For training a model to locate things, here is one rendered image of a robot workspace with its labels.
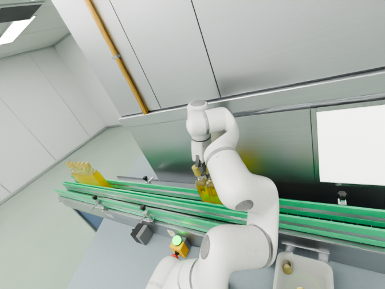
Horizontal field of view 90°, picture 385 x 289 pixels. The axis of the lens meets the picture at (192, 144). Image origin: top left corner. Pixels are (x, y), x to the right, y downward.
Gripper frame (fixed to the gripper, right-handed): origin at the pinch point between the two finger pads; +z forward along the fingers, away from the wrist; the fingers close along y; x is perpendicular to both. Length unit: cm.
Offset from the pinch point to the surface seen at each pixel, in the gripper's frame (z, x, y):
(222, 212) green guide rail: 20.9, 9.1, 6.3
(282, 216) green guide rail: 13.4, 32.7, 4.6
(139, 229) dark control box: 45, -37, 19
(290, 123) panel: -17.8, 29.5, -11.6
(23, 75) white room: 45, -578, -204
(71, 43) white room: -3, -504, -318
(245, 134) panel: -10.3, 14.1, -11.9
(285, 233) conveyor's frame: 21.7, 35.1, 6.0
